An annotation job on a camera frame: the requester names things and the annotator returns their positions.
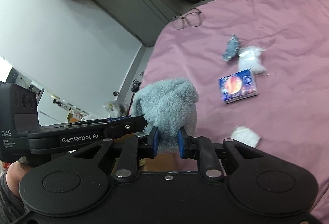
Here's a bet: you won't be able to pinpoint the fluffy blue plush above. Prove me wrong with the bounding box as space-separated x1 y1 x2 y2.
131 78 198 153

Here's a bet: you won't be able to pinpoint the white tissue pack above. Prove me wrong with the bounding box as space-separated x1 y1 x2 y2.
230 126 260 148

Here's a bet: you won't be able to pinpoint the blue tissue packet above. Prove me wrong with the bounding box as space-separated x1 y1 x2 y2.
218 68 258 104

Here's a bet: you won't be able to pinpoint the small blue-grey knitted toy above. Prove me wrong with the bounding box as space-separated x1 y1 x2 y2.
222 34 240 61

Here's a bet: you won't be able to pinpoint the clear bag of white stuffing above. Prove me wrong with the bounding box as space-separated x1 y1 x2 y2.
237 45 266 75

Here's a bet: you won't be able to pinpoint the person left hand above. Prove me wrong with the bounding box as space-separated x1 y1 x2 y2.
1 162 32 206

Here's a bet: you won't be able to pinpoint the grey plastic bag on floor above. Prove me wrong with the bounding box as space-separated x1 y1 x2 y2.
103 101 126 118

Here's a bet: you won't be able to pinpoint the brown cardboard box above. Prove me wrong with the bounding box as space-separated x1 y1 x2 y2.
139 153 178 172

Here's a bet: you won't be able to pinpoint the pink bed sheet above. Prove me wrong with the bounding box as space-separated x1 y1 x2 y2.
142 0 328 223

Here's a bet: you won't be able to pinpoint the grey door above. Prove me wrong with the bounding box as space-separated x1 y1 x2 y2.
92 0 199 47

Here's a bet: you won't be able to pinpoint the dark-framed eyeglasses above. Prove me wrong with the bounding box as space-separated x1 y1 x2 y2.
171 8 202 30

